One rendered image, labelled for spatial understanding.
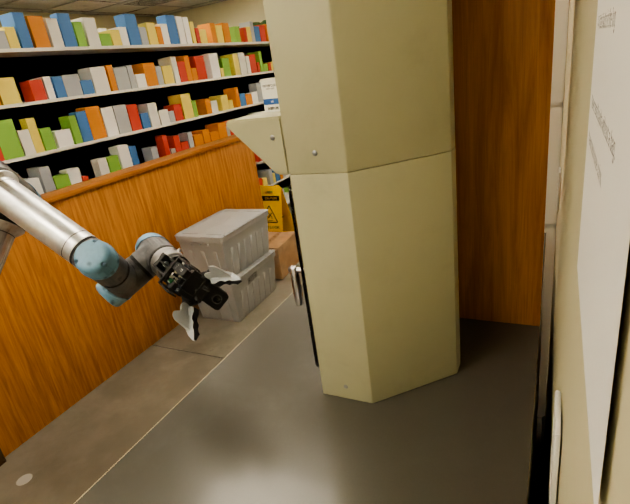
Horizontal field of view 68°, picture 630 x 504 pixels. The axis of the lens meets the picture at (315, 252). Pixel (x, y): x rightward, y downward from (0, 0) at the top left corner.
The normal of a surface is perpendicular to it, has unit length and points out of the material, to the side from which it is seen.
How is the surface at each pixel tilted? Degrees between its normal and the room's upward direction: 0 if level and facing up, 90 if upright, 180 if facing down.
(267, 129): 90
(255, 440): 0
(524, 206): 90
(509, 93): 90
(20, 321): 90
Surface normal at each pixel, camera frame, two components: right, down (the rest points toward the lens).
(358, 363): -0.43, 0.38
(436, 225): 0.32, 0.30
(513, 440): -0.13, -0.92
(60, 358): 0.89, 0.05
